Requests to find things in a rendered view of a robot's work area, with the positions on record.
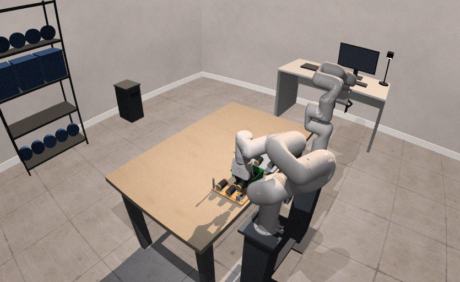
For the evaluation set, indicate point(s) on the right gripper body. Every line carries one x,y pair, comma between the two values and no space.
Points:
343,98

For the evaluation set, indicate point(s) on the green box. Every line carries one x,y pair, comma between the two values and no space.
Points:
260,172

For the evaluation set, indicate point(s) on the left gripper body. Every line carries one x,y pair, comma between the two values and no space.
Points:
242,170

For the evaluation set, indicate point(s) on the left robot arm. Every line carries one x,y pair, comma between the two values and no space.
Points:
303,175

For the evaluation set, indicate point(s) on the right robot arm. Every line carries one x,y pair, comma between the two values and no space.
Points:
332,77

